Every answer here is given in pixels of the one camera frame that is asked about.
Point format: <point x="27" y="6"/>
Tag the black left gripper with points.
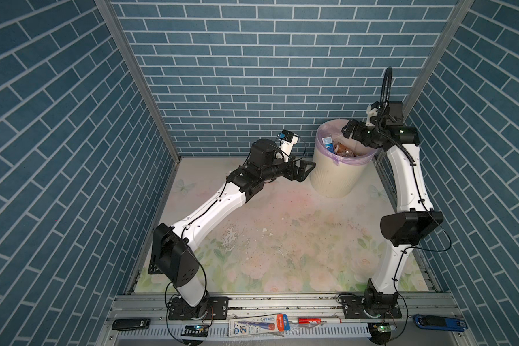
<point x="298" y="175"/>

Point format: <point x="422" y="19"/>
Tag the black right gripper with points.
<point x="360" y="126"/>

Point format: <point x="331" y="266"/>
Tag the blue red label bottle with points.
<point x="328" y="144"/>

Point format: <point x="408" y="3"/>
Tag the amber small bottle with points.
<point x="343" y="150"/>

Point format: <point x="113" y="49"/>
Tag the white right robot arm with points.
<point x="415" y="216"/>

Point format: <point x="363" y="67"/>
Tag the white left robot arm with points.
<point x="173" y="247"/>

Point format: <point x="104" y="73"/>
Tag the white bin with pink liner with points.
<point x="335" y="176"/>

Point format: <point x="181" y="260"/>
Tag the white glue tube package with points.
<point x="251" y="326"/>

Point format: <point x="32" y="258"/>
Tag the blue black device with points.
<point x="432" y="322"/>

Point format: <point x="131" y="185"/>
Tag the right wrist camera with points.
<point x="372" y="113"/>

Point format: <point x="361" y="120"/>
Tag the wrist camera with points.
<point x="372" y="113"/>
<point x="288" y="140"/>

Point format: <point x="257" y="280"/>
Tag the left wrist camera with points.
<point x="288" y="140"/>

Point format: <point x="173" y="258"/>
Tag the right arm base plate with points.
<point x="360" y="307"/>

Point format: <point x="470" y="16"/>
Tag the red handled tool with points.
<point x="314" y="321"/>

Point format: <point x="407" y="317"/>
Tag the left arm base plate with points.
<point x="211" y="308"/>

